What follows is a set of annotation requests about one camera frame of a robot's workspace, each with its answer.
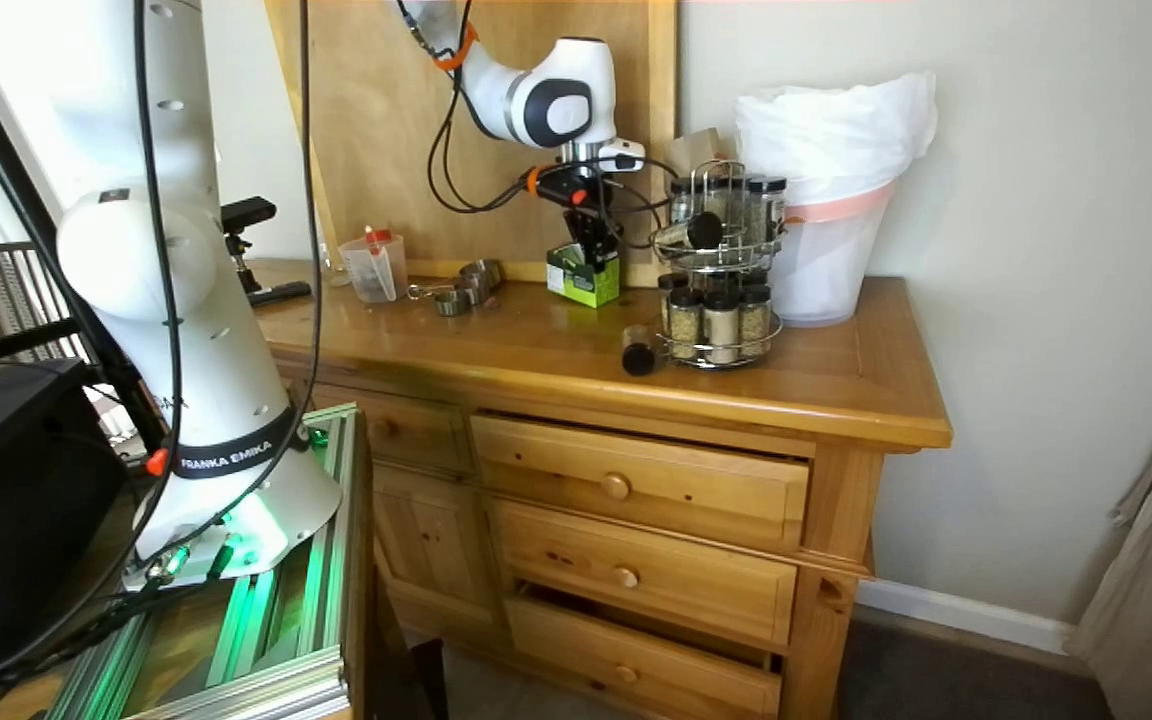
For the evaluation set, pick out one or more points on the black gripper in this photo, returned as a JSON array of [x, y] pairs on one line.
[[591, 217]]

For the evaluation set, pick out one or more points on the green tea box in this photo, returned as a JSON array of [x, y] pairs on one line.
[[582, 290]]

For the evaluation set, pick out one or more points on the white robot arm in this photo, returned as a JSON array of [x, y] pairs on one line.
[[108, 109]]

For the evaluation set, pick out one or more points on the black box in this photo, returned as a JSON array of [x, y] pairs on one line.
[[57, 477]]

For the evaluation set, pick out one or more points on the small steel measuring cup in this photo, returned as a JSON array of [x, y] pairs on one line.
[[487, 274]]

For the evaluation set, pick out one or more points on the fallen spice jar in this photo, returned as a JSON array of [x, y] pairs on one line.
[[638, 351]]

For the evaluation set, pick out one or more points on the medium steel measuring cup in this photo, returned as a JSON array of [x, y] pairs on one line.
[[468, 290]]

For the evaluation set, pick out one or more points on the rotating spice rack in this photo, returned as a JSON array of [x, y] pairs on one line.
[[718, 268]]

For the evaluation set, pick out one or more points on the brown paper bag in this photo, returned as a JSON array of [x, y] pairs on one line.
[[703, 154]]

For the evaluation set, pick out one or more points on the clear plastic pitcher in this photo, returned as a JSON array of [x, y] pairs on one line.
[[378, 266]]

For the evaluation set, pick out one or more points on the large plywood board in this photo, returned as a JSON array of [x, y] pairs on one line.
[[448, 116]]

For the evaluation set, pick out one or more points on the top wooden drawer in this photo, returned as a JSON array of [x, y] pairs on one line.
[[654, 482]]

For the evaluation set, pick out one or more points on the wooden drawer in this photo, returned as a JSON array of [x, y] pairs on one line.
[[654, 482], [648, 572], [633, 664]]

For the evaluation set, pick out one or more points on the white trash bin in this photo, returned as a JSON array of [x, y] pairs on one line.
[[842, 154]]

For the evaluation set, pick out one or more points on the wooden dresser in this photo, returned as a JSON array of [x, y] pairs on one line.
[[830, 398]]

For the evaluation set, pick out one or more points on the middle wooden drawer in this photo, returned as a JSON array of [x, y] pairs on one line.
[[648, 572]]

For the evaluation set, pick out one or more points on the bottom wooden drawer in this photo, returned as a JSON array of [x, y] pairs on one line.
[[633, 664]]

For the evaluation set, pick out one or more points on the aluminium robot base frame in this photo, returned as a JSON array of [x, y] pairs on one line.
[[253, 650]]

